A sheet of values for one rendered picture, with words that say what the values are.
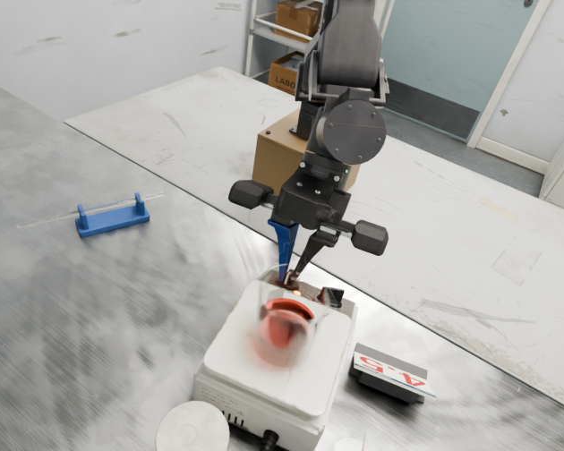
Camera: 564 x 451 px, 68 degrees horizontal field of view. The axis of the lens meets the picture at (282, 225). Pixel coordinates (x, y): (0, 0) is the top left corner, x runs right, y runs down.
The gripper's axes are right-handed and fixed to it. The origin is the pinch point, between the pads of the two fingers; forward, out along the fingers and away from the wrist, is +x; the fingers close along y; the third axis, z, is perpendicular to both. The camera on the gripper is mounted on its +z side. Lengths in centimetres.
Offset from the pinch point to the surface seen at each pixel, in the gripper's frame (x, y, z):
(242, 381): 8.7, 1.1, 14.9
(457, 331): 4.3, 22.8, -10.1
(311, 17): -82, -60, -193
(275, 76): -49, -74, -209
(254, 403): 10.7, 2.7, 14.0
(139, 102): -11, -48, -36
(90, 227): 7.4, -29.2, -2.7
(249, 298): 4.2, -2.2, 7.3
